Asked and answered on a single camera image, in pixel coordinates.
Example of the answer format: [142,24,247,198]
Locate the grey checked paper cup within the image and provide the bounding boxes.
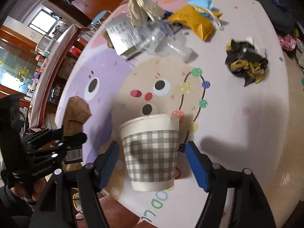
[120,114,179,192]

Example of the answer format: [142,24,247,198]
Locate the brown pulp egg tray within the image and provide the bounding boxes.
[62,96,92,136]

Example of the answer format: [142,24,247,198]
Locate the black yellow wrapper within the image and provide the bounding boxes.
[225,39,269,87]

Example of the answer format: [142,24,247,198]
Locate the silver grey carton box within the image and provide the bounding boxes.
[105,13,137,56]

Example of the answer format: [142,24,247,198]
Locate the clear plastic bottle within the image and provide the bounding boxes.
[135,21,193,62]

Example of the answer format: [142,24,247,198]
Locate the yellow mailer bag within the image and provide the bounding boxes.
[167,4,222,41]

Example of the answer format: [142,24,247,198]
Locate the beige paper bag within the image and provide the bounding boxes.
[128,0,166,27]

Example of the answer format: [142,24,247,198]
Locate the blue face mask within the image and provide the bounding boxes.
[187,0,213,10]

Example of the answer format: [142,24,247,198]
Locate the person left hand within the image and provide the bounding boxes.
[10,178,47,206]

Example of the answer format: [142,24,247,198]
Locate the cartoon printed tablecloth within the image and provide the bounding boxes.
[54,0,291,228]

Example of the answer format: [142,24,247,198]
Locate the blue round stool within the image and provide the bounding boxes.
[91,10,112,25]

